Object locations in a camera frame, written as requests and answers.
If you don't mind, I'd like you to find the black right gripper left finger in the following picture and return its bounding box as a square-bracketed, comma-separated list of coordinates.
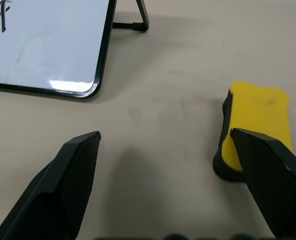
[0, 130, 102, 240]

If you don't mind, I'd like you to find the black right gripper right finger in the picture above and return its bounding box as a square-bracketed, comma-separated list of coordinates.
[230, 127, 296, 239]

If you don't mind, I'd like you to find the yellow and black whiteboard eraser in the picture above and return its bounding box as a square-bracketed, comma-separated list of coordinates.
[212, 80, 295, 184]

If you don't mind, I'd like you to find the black-framed whiteboard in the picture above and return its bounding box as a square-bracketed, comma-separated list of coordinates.
[0, 0, 118, 99]

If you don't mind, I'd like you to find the black whiteboard stand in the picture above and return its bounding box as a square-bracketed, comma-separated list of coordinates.
[111, 0, 151, 34]

